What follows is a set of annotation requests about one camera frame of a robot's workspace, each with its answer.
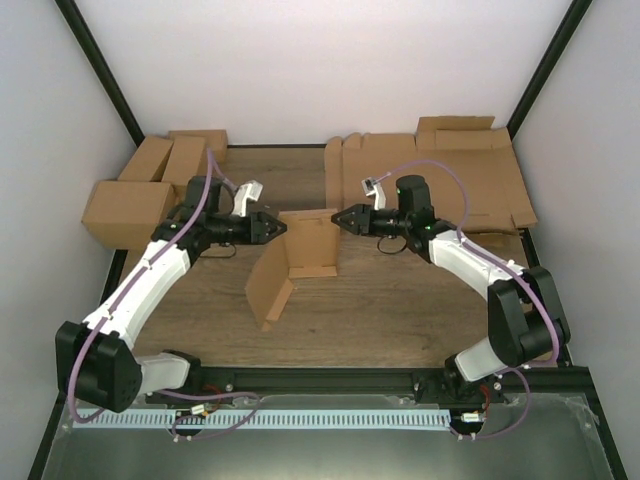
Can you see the folded cardboard box middle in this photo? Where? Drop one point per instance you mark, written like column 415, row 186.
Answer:
column 188, row 158

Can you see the stack of flat cardboard blanks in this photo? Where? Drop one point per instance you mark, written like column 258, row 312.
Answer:
column 469, row 165

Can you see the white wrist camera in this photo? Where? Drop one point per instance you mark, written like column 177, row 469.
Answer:
column 373, row 189
column 246, row 193

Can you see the small cardboard box rear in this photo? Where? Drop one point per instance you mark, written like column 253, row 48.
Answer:
column 216, row 140

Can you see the light blue slotted cable duct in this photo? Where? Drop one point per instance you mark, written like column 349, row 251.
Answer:
column 305, row 419

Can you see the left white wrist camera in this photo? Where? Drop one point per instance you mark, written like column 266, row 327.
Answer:
column 246, row 193

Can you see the black frame post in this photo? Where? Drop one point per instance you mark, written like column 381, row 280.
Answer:
column 560, row 40
column 94, row 55

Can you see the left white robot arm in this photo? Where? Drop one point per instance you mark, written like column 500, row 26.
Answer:
column 94, row 358

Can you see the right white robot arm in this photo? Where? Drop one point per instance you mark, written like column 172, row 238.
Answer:
column 526, row 318

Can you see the brown cardboard box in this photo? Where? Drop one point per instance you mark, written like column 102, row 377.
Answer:
column 308, row 249

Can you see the large folded cardboard box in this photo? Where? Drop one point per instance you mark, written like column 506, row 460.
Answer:
column 122, row 215

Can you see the black frame post right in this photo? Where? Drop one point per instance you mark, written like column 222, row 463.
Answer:
column 560, row 40

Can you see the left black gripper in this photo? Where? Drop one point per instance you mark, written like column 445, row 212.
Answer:
column 257, row 232

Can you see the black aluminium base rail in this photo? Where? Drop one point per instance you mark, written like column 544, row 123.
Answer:
column 425, row 384

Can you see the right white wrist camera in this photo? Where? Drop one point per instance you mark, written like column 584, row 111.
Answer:
column 373, row 189

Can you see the black frame post left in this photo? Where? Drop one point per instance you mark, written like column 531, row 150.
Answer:
column 94, row 55

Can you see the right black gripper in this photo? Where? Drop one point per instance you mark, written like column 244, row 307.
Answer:
column 365, row 212

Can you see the folded cardboard box back left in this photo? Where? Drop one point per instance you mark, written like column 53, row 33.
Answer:
column 149, row 161

